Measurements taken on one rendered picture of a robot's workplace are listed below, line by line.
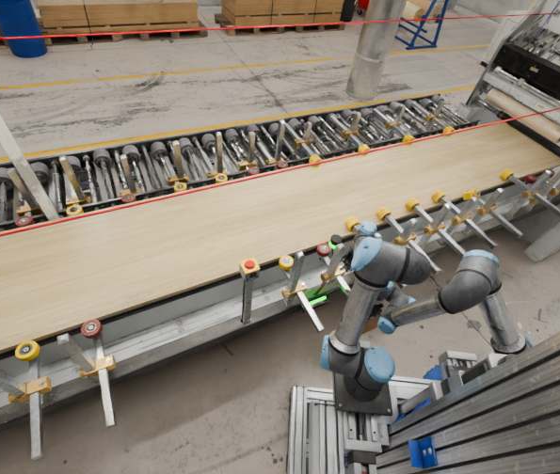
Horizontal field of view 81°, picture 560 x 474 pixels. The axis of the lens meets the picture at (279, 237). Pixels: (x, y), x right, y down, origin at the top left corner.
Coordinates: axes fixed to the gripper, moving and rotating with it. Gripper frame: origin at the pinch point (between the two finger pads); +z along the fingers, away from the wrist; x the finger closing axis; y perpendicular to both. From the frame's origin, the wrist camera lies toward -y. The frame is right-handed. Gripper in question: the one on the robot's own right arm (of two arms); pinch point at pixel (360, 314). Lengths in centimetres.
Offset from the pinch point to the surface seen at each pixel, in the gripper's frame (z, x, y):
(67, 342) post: -31, -128, -25
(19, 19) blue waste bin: 23, -166, -570
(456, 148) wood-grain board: -9, 169, -94
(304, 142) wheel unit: -16, 37, -133
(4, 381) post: -20, -152, -25
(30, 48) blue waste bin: 61, -168, -572
